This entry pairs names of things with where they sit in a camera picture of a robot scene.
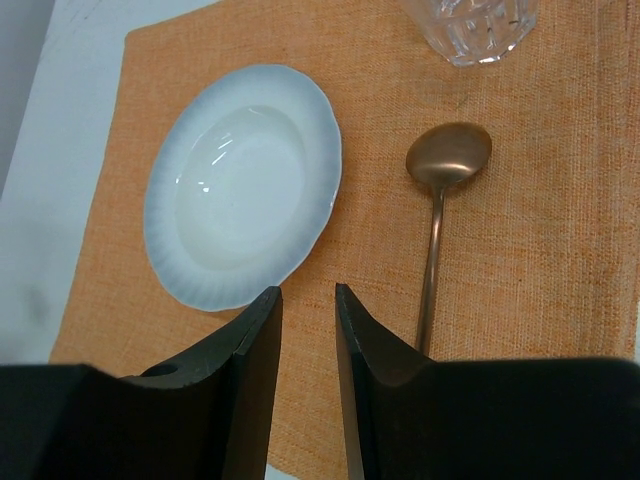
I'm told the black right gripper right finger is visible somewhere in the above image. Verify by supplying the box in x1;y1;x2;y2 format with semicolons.
335;284;639;479

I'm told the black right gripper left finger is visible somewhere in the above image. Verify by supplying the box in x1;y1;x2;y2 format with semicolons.
1;287;283;479

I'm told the white grey-rimmed plate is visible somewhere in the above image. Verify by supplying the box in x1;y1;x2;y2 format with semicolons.
143;64;343;312

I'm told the copper spoon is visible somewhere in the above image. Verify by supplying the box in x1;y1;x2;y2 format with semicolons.
406;122;492;354

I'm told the clear plastic cup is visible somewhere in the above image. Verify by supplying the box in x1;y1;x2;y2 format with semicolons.
401;0;539;67

